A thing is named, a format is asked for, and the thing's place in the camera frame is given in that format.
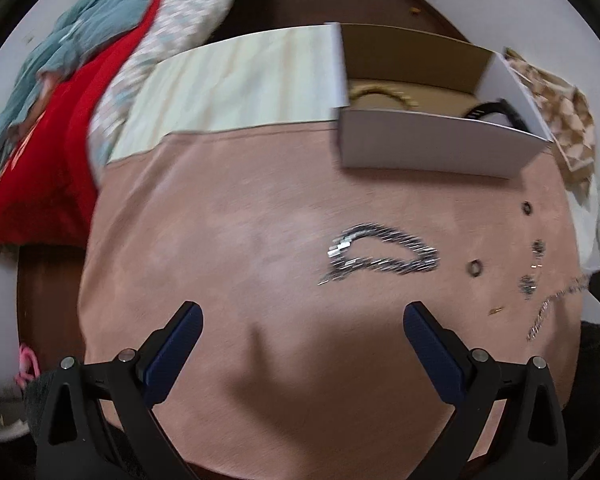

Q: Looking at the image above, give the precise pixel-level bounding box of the teal quilt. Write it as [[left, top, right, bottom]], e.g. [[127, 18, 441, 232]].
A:
[[0, 0, 201, 201]]

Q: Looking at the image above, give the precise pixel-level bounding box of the white cardboard box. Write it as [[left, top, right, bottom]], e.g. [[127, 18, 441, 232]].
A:
[[325, 22, 556, 179]]

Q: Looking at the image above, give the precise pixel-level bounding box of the pink and striped tablecloth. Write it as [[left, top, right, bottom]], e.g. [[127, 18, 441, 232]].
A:
[[77, 25, 581, 480]]

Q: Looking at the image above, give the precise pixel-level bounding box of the pink slipper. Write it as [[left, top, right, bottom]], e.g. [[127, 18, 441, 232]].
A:
[[15, 342, 41, 388]]

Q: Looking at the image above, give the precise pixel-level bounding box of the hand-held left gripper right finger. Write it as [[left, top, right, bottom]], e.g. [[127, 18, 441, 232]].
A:
[[404, 301, 568, 480]]

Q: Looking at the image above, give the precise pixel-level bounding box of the red blanket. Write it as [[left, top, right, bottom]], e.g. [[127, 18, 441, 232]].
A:
[[0, 0, 181, 248]]

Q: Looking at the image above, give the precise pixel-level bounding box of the thin silver chain necklace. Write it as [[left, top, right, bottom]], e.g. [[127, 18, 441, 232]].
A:
[[527, 275, 593, 343]]

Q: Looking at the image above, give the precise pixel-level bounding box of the checked bed sheet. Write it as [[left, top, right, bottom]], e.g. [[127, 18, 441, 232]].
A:
[[87, 0, 261, 171]]

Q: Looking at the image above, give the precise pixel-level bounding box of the chunky silver chain bracelet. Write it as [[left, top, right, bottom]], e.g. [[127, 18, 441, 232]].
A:
[[317, 223, 441, 286]]

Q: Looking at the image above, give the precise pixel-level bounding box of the wooden bead bracelet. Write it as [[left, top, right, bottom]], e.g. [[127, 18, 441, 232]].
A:
[[349, 85, 421, 111]]

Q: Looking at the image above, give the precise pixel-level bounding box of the brown patterned scarf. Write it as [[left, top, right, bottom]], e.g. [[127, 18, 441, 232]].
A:
[[502, 47, 598, 173]]

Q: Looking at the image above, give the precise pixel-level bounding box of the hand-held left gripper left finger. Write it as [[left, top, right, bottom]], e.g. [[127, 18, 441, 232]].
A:
[[35, 301, 203, 480]]

